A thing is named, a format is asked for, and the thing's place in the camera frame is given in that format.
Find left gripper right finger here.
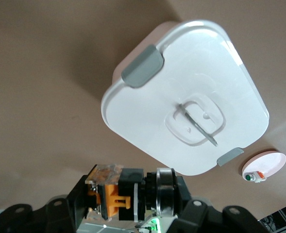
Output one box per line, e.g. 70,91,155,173
173,176,272,233

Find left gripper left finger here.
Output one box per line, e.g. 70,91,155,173
0,175,89,233

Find orange push button switch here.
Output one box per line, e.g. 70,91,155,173
84,164,182,223

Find pink round plate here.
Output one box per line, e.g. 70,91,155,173
241,150,286,183

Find white lidded lunch box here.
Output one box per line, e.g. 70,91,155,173
101,19,270,177

